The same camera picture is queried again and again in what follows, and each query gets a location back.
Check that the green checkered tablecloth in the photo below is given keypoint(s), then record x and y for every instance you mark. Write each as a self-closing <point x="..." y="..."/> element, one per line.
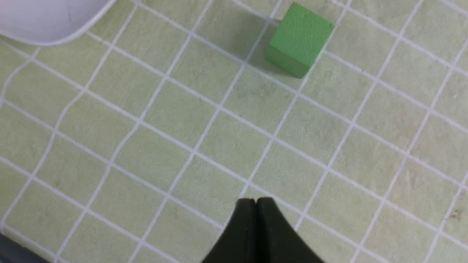
<point x="132" y="143"/>

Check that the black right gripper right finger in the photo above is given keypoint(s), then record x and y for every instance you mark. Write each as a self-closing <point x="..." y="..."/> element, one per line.
<point x="277" y="241"/>

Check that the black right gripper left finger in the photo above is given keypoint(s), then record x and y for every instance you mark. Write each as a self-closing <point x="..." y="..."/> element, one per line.
<point x="237" y="243"/>

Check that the green cube block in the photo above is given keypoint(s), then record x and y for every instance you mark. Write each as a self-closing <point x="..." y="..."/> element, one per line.
<point x="298" y="40"/>

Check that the white square plate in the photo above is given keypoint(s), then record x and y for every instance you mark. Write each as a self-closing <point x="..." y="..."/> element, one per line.
<point x="49" y="22"/>

